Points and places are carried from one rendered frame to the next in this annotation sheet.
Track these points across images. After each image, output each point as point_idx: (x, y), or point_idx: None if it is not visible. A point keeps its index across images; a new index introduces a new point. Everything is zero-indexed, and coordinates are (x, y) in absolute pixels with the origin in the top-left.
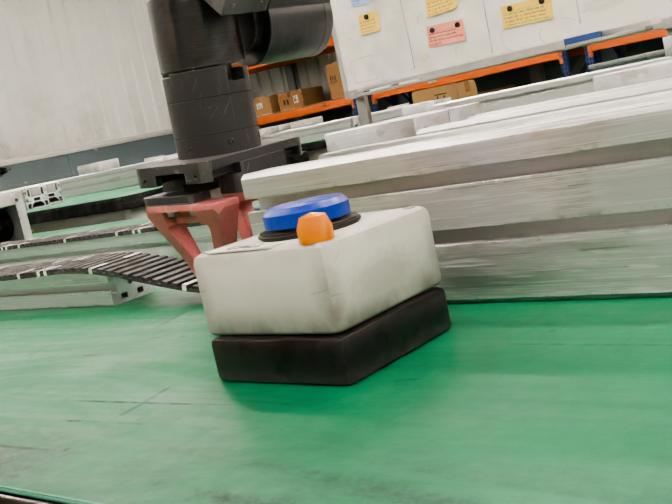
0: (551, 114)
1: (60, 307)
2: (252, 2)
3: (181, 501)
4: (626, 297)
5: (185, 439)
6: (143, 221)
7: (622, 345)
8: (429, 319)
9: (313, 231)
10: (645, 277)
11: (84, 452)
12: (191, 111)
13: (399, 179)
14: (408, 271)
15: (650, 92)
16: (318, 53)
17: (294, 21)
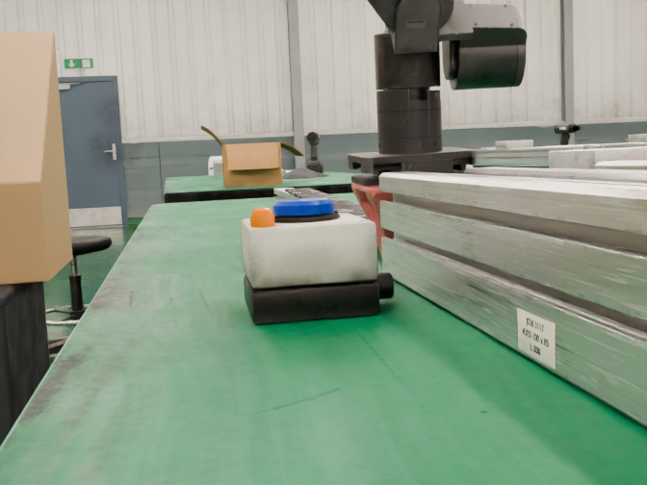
0: (558, 171)
1: None
2: (421, 45)
3: (81, 344)
4: (484, 332)
5: (158, 321)
6: None
7: (375, 354)
8: (351, 302)
9: (253, 219)
10: (487, 319)
11: (131, 313)
12: (382, 119)
13: (431, 199)
14: (337, 264)
15: None
16: (518, 85)
17: (483, 59)
